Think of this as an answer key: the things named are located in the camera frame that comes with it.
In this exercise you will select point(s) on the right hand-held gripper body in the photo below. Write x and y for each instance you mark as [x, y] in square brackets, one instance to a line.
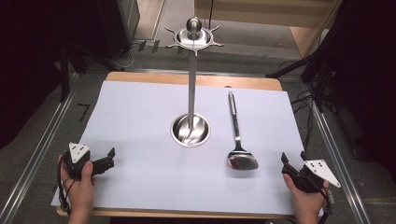
[314, 175]

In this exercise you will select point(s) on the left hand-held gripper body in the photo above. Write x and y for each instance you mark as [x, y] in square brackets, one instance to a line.
[76, 155]

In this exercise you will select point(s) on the steel spatula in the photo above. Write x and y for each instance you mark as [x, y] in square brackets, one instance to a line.
[242, 161]

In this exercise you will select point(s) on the steel utensil rack stand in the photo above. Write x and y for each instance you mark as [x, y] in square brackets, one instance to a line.
[192, 93]

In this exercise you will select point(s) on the person's right hand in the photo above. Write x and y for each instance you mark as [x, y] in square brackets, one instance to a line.
[306, 200]

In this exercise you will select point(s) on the person's left hand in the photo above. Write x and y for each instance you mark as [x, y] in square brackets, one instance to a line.
[79, 189]

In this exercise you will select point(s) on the white paper sheet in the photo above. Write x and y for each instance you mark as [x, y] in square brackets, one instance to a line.
[140, 155]

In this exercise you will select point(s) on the black tape corner mark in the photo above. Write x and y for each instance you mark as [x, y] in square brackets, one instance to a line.
[84, 110]

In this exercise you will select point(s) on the black metal stand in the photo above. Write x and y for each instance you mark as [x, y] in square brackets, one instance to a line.
[299, 65]
[64, 77]

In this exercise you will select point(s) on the dark curtain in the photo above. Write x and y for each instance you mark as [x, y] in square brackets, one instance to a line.
[31, 46]
[367, 77]

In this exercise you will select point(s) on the black tape strips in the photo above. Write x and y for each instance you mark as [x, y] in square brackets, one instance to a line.
[148, 46]

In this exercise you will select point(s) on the metal floor rail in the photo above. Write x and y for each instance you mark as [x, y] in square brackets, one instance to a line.
[339, 161]
[34, 155]

